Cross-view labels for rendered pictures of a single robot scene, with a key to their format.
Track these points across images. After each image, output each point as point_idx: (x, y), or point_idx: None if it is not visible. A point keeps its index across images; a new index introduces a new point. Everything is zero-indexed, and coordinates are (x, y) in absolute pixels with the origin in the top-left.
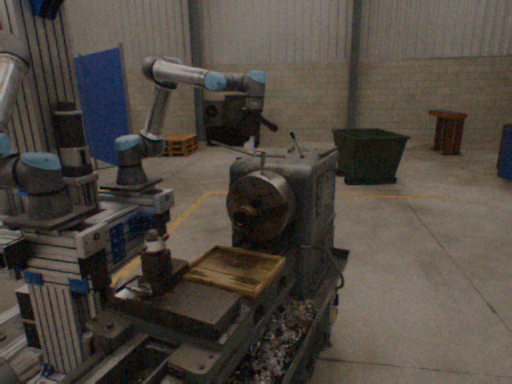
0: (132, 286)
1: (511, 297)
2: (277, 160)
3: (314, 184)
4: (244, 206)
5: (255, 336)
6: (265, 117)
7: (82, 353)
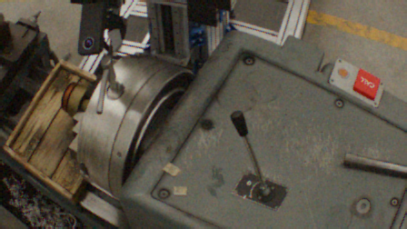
0: (14, 30)
1: None
2: (232, 124)
3: (140, 223)
4: (80, 92)
5: (27, 180)
6: (97, 14)
7: (151, 33)
